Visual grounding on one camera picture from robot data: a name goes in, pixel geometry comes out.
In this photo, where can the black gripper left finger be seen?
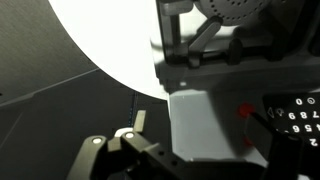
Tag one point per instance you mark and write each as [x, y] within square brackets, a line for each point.
[100, 160]

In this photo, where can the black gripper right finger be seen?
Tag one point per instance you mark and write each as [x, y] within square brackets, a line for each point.
[286, 160]

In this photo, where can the grey toy stove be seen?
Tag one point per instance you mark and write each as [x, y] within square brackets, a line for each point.
[196, 126]

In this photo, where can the grey stove pot grate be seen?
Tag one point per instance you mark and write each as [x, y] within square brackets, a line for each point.
[201, 36]

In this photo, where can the black number keypad panel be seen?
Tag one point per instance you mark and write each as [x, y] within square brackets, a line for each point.
[300, 113]

